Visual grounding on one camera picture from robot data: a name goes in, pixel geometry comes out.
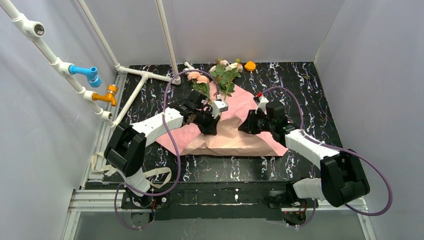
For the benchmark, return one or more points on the fake cream rose stem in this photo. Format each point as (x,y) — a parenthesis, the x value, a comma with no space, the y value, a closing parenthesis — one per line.
(236,68)

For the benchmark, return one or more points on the brass orange tap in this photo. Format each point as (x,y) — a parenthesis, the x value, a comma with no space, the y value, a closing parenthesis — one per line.
(109,97)

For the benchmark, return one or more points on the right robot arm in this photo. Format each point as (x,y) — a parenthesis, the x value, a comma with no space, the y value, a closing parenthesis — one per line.
(342,177)

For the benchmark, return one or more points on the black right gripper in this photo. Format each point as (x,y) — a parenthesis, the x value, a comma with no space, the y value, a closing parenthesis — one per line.
(249,122)

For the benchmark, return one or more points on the beige printed ribbon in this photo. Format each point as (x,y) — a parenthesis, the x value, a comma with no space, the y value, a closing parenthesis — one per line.
(110,170)

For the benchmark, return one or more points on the fake pink rose stem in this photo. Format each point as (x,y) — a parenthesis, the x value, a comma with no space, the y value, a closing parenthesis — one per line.
(200,83)

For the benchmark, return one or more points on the aluminium rail frame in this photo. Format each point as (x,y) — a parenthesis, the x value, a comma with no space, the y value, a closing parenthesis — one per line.
(99,213)

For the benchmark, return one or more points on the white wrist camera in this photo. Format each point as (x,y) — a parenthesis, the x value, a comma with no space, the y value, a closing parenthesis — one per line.
(218,106)
(261,102)

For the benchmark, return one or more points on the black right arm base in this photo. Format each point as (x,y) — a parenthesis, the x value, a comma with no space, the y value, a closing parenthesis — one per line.
(277,199)

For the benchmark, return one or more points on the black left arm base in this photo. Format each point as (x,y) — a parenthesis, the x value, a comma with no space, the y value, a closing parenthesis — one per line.
(131,201)

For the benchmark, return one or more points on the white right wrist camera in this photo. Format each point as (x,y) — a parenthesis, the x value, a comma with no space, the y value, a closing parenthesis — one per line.
(261,102)

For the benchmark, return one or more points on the small orange object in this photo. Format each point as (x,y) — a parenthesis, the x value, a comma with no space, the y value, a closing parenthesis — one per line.
(250,66)

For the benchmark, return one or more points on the blue plastic tap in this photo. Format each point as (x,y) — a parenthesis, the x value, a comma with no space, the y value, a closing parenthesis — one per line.
(91,74)

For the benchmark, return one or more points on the small white pipe fitting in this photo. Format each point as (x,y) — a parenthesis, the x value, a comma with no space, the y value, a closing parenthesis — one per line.
(187,66)

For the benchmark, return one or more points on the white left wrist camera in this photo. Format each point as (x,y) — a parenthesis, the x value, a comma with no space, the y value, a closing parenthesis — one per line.
(218,106)

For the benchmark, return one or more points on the fake white rose stem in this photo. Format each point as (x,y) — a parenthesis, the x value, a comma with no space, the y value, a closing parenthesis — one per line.
(223,78)

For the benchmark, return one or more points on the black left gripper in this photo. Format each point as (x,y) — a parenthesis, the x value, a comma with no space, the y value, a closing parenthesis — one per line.
(209,124)

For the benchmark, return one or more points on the pink wrapping paper sheet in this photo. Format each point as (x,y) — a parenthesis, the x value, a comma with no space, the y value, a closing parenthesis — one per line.
(229,141)

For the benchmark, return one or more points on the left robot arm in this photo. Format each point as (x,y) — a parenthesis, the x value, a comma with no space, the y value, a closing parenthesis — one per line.
(126,148)

